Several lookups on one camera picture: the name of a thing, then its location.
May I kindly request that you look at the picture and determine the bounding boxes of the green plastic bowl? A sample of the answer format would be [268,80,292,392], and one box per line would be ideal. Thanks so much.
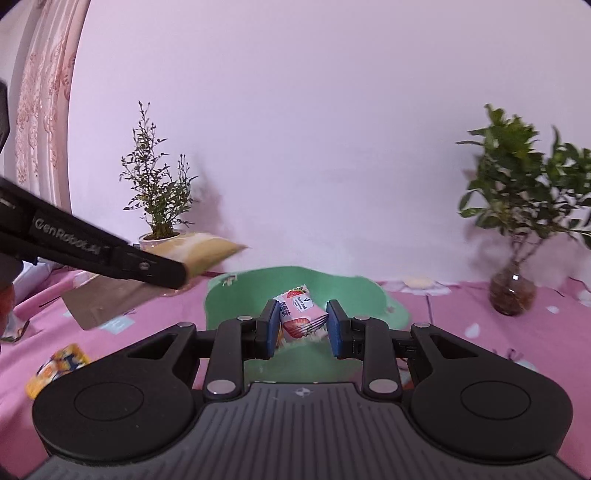
[204,266,410,383]

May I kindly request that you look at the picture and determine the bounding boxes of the pink printed tablecloth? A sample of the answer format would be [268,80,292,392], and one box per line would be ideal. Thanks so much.
[1,269,590,476]

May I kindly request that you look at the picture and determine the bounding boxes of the thin plant in white pot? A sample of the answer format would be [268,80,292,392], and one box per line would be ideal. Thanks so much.
[119,101,197,248]

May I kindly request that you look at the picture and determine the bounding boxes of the pink patterned curtain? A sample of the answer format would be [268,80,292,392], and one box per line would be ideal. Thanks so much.
[1,0,90,211]

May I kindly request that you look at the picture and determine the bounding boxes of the beige snack pouch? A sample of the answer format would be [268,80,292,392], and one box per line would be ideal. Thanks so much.
[62,233,245,330]

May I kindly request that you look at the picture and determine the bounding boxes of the yellow blue chips bag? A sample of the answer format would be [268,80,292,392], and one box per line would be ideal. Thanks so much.
[25,344,91,400]

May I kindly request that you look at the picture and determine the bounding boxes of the pink strawberry snack packet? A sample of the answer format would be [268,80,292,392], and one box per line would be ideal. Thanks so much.
[274,285,328,342]

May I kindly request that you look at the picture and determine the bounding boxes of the leafy plant in glass vase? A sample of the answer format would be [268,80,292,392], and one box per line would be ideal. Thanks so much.
[458,104,590,317]

